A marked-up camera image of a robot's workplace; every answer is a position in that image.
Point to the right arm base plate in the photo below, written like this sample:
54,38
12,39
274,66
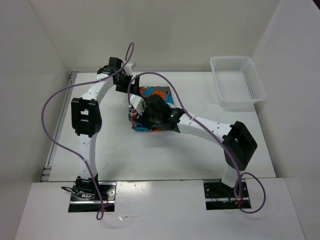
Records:
221,197

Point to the white plastic mesh basket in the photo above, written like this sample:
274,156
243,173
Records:
237,81

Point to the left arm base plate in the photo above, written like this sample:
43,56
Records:
86,203

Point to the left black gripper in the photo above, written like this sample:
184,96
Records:
134,88

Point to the colourful patterned shorts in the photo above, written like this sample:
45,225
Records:
157,99

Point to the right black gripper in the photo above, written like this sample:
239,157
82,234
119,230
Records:
143,120

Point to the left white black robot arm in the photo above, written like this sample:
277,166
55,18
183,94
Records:
86,120

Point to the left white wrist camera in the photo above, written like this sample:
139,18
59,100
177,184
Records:
129,68

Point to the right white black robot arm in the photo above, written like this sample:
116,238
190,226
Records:
235,139

